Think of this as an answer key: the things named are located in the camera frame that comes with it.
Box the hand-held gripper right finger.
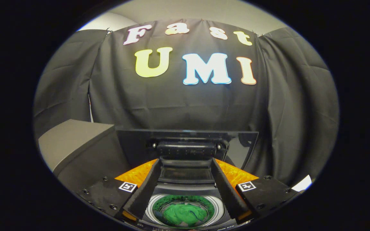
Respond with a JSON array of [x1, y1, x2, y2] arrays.
[[211, 158, 301, 222]]

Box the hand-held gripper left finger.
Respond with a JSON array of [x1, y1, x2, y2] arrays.
[[77, 159, 162, 222]]

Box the grey cabinet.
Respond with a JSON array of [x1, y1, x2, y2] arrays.
[[38, 119, 131, 193]]

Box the black backdrop cloth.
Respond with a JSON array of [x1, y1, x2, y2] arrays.
[[33, 19, 339, 186]]

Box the green polo shirt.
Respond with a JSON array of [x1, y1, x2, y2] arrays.
[[153, 195, 215, 227]]

